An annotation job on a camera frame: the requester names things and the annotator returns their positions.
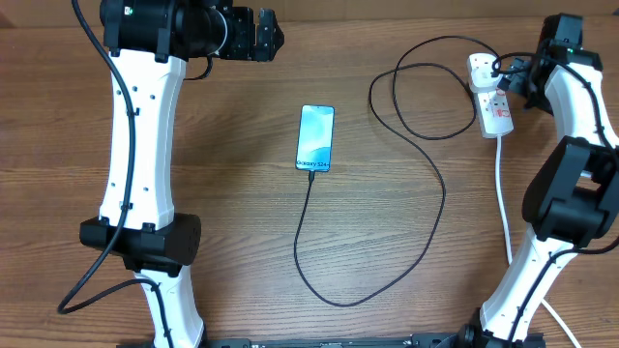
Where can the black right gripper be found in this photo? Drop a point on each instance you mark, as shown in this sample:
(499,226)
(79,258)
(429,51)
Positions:
(516,79)

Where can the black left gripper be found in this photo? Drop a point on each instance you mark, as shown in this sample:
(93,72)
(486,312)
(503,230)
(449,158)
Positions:
(268,37)

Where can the blue screen smartphone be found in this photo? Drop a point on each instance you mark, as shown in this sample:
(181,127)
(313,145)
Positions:
(315,139)

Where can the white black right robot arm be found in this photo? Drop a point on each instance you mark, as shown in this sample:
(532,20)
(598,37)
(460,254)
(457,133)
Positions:
(573,199)

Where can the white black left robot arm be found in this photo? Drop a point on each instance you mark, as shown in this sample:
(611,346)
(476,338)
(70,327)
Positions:
(147,46)

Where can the white charger plug adapter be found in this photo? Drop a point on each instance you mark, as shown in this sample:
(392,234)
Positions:
(484,80)

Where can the white power strip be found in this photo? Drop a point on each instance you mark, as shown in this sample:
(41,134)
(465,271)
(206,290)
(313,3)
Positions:
(493,110)

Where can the brown cardboard backdrop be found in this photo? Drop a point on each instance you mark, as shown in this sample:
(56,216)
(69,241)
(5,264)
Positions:
(59,13)

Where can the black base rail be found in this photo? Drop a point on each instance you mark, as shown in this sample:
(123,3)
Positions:
(417,340)

